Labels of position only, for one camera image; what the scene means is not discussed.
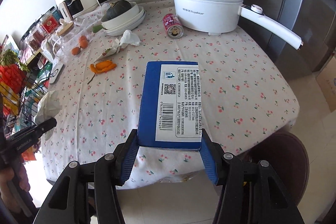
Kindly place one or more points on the blue biscuit box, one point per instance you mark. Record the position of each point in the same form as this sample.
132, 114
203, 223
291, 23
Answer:
170, 115

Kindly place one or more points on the paper cone wrapper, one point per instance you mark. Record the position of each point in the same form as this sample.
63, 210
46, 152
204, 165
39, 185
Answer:
116, 47

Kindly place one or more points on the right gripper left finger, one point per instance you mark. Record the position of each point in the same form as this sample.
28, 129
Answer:
67, 202

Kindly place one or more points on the stacked white plates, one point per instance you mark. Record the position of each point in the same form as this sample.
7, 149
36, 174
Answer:
130, 25

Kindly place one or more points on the orange peel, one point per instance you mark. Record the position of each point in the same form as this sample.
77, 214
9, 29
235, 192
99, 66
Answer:
101, 67

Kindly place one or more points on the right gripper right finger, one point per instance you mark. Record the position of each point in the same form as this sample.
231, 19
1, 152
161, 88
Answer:
251, 192

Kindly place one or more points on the orange tangerine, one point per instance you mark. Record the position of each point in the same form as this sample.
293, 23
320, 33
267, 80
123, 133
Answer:
83, 44
82, 38
75, 51

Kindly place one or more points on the cream pan with green handle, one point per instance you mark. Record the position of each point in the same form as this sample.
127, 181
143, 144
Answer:
108, 24

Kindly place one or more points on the glass jar with cork lid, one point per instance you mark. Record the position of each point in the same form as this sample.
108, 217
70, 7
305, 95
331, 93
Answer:
68, 37

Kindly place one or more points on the red soda can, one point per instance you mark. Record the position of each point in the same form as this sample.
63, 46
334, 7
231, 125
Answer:
172, 26

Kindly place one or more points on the crumpled white tissue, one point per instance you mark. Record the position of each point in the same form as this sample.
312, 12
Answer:
129, 38

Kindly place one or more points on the red labelled jar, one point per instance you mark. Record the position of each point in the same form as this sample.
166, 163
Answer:
49, 23

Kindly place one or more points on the white wireless charger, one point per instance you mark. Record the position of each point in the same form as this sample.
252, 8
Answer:
55, 73

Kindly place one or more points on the black wire rack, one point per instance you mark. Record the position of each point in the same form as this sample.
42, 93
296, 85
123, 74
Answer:
21, 92

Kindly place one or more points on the white electric cooking pot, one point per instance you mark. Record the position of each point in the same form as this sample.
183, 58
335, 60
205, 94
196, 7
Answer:
216, 17

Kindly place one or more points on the cardboard box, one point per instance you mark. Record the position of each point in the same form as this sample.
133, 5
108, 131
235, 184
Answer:
327, 82

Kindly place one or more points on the dark brown trash bin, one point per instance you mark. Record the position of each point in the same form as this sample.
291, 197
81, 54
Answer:
288, 157

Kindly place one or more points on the dark green pumpkin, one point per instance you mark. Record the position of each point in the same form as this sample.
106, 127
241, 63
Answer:
117, 9

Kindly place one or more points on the grey refrigerator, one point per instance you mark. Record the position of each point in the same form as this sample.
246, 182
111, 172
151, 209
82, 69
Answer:
312, 20

